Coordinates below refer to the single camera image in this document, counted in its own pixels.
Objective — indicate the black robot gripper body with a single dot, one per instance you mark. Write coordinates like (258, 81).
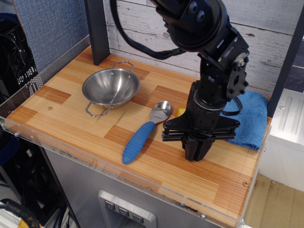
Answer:
(200, 121)

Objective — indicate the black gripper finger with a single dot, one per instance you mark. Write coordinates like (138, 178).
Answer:
(190, 147)
(203, 148)

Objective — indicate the yellow cheese wedge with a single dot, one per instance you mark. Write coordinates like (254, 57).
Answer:
(180, 111)

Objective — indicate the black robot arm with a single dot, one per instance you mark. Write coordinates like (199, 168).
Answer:
(203, 26)

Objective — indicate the stainless steel pot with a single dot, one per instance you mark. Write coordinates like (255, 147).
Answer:
(112, 87)

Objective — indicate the stainless steel cabinet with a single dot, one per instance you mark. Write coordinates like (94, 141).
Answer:
(81, 185)

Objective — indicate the blue folded cloth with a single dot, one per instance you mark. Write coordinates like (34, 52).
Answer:
(253, 120)

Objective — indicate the white ribbed side unit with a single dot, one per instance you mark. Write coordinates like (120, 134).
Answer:
(283, 156)

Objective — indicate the button control panel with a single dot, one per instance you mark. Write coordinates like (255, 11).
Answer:
(119, 213)

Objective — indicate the black equipment rack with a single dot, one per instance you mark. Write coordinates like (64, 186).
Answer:
(17, 65)

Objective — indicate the yellow tape wrapped object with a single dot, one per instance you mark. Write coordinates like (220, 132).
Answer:
(29, 223)

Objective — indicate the blue handled metal spoon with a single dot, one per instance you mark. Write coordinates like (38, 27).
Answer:
(159, 113)

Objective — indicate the dark right vertical post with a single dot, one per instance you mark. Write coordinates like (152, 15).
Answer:
(290, 20)

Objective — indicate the dark vertical post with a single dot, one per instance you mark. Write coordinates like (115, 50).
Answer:
(97, 30)
(290, 20)

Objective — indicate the dark left vertical post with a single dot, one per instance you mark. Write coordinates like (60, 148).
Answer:
(97, 30)

